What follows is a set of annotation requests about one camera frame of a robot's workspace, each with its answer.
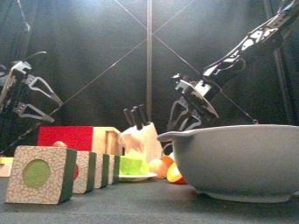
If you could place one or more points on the small red toy piece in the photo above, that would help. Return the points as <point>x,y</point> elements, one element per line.
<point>76,172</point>

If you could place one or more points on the large grey mixing bowl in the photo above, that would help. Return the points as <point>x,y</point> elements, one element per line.
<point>238,163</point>

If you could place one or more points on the pale wooden knife block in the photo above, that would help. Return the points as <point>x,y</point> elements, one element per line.
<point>150,140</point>

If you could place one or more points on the pale orange toy fruit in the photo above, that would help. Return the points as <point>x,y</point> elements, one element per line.
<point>158,168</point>

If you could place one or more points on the red drawer front box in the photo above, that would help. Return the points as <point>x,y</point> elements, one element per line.
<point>66,138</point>

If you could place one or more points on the vertical metal frame post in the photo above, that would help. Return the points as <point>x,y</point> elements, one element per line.
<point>148,58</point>

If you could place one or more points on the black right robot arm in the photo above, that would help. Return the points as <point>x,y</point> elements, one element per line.
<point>249,43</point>

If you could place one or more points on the green toy lettuce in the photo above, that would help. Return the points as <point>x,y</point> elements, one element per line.
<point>130,164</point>

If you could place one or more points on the yellow beige toy block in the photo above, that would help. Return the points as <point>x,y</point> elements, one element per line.
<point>6,166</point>

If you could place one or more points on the light wooden cabinet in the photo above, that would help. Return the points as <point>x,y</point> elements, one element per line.
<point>107,140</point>

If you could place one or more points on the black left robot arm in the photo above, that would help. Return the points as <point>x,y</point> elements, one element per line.
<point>3,76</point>

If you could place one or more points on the yellow red toy fruit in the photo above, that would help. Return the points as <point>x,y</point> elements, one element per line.
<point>174,174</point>

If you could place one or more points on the wooden block with green circle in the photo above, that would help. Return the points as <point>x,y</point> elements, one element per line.
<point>39,175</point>

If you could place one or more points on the dark side frame post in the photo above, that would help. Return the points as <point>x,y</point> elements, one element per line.
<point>281,75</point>

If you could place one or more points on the small white plate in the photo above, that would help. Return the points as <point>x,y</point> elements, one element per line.
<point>138,177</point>

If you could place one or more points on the small orange toy ball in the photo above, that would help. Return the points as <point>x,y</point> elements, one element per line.
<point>59,144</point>

